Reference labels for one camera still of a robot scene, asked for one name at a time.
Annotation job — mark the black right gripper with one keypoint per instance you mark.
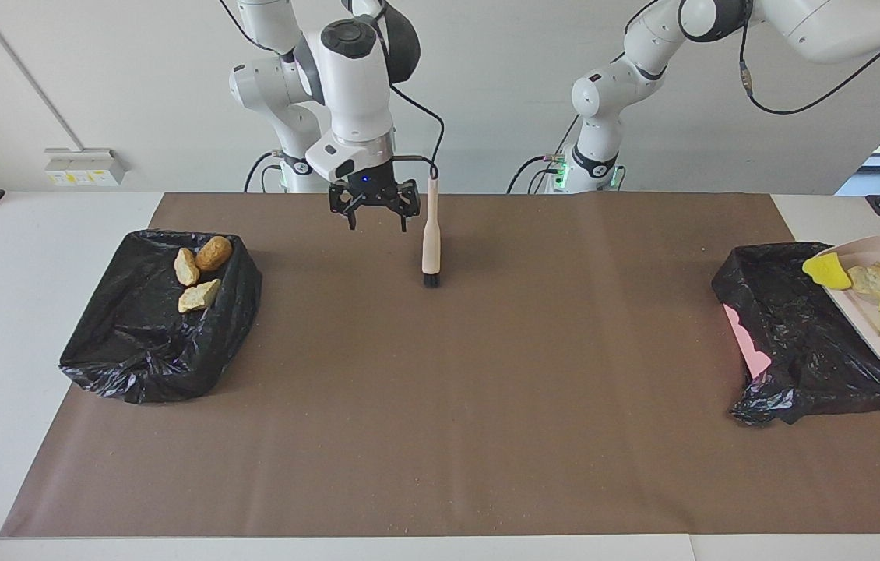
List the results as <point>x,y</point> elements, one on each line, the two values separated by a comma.
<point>370,185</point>

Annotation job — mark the beige brush with black bristles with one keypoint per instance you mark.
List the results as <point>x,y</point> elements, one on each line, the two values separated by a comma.
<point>431,234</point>

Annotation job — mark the brown oval bread roll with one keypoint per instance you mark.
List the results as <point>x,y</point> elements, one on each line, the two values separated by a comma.
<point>213,252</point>

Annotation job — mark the pale crusty bread chunk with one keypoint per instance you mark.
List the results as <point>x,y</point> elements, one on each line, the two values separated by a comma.
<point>198,296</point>

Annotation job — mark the yellow sponge piece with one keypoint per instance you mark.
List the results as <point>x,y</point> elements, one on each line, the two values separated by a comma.
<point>827,270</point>

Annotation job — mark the pale pink plastic dustpan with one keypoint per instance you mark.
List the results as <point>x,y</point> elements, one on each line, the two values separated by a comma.
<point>860,313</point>

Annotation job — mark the tan sponge chunk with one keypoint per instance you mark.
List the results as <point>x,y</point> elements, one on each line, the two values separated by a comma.
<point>872,282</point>

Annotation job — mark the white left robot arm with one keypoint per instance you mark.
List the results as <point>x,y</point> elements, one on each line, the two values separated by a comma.
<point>603,93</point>

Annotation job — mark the black bag lined bin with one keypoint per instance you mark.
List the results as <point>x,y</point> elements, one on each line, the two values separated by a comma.
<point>136,335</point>

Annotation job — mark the brown paper table mat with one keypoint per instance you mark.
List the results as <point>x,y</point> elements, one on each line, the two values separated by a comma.
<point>440,483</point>

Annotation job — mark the pink box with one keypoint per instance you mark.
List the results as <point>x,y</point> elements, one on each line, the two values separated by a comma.
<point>748,347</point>

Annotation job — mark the black bag over pink box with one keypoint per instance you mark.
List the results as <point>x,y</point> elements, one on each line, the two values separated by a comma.
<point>798,351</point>

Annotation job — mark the white wall socket box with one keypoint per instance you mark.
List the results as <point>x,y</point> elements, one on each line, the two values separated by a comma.
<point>86,167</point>

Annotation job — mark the grey wall conduit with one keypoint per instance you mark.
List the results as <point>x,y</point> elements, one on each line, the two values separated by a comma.
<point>29,78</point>

